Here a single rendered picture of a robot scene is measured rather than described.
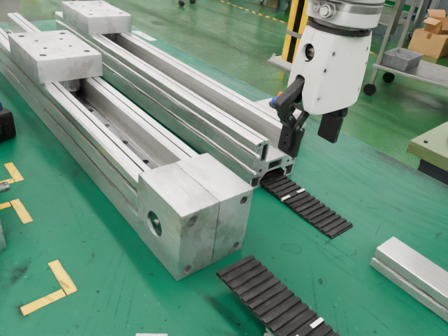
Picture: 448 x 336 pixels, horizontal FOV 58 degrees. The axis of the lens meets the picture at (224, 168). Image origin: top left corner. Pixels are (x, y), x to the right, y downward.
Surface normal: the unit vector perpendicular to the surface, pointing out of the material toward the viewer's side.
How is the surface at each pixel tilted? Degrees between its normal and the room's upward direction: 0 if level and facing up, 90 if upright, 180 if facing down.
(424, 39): 89
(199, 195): 0
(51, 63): 90
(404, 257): 0
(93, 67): 90
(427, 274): 0
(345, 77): 90
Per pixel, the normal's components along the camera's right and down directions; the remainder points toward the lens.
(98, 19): 0.63, 0.48
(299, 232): 0.11, -0.84
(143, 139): -0.77, 0.26
